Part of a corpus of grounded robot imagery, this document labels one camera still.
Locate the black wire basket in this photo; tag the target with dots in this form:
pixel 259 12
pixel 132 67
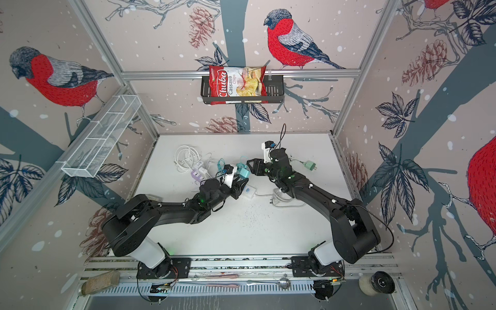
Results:
pixel 271 90

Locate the white charger with cable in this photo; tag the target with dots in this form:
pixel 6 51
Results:
pixel 203 164

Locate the brown sponge block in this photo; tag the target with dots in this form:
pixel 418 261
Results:
pixel 97 284

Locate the teal charger with cable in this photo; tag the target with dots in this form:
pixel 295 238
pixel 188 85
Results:
pixel 221 165

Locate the metal spoon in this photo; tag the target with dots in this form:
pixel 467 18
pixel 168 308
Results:
pixel 283 283

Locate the white mesh shelf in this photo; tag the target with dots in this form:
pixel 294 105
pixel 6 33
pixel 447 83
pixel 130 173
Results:
pixel 105 131

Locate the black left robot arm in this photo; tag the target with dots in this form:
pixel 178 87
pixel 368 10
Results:
pixel 127 230

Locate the red chips bag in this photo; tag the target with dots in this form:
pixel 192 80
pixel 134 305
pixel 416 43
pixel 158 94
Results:
pixel 237 83

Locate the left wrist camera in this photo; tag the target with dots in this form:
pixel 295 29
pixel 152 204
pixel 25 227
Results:
pixel 229 174

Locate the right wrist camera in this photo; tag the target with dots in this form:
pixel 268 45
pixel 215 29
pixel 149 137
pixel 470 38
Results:
pixel 267 147

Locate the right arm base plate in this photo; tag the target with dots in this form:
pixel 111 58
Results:
pixel 305 266

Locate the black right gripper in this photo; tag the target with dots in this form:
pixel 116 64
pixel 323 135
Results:
pixel 258 165

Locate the tape roll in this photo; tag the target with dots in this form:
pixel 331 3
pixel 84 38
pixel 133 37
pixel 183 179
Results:
pixel 378 283

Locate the green charger with cable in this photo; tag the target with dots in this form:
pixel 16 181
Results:
pixel 310 165

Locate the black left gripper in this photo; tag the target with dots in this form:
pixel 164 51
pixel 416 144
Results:
pixel 236 188

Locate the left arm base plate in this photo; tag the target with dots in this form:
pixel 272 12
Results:
pixel 170 268

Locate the teal charger round plug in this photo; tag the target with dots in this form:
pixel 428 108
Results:
pixel 242 168

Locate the purple power strip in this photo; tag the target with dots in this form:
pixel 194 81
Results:
pixel 200 174

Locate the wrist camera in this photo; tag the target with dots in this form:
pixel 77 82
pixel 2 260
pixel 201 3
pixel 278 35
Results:
pixel 267 147
pixel 229 174

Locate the white power strip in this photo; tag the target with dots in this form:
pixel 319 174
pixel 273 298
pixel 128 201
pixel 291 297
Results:
pixel 249 192

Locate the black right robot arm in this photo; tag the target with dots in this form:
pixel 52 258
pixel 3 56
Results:
pixel 353 233

